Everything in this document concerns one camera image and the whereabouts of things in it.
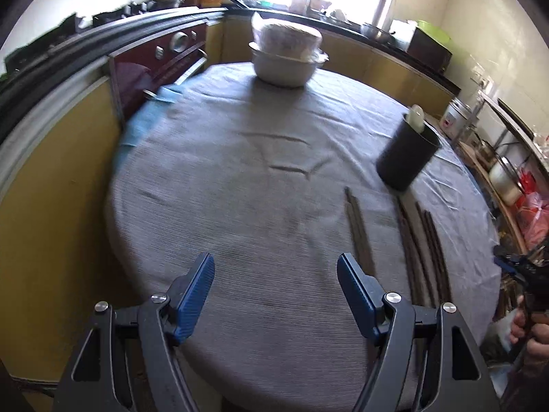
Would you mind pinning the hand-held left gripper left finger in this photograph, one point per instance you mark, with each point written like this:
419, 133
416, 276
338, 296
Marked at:
195, 298

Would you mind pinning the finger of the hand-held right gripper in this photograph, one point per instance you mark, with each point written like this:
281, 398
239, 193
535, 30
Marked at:
505, 262

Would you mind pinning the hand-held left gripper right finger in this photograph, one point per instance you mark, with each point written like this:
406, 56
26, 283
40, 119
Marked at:
356, 298

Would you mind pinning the dark wooden chopstick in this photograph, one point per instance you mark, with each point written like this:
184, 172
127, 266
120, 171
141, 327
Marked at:
437, 249
405, 240
415, 259
363, 234
426, 240

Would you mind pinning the black utensil holder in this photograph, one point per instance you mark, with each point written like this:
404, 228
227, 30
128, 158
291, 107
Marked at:
405, 158

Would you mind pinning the person's right forearm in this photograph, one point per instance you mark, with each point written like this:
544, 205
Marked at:
527, 390

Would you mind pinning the person's right hand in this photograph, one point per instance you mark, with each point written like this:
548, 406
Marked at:
538, 347

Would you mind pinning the red plastic bag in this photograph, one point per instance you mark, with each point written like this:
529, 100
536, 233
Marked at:
534, 219

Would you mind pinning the white lidded pot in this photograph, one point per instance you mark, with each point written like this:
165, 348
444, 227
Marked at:
504, 184

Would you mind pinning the grey tablecloth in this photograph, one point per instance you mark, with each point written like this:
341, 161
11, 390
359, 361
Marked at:
257, 180

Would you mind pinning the white rice cooker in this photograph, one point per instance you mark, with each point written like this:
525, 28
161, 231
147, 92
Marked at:
457, 120

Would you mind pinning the white spoon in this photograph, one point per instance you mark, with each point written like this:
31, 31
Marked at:
415, 116

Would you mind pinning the blue cloth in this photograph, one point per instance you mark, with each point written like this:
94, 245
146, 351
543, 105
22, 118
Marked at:
146, 120

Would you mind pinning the dark microwave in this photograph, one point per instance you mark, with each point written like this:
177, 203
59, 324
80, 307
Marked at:
429, 53

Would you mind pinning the green basin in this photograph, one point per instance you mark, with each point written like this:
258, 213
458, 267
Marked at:
435, 32

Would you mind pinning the red oven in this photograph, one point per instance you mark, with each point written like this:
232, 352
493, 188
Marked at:
171, 51

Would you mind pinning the steel bowl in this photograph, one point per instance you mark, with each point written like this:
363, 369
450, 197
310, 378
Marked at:
375, 32

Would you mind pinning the black gas stove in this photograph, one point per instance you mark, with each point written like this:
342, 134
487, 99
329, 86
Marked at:
128, 10

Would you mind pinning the wall socket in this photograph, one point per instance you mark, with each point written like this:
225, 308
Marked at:
480, 80

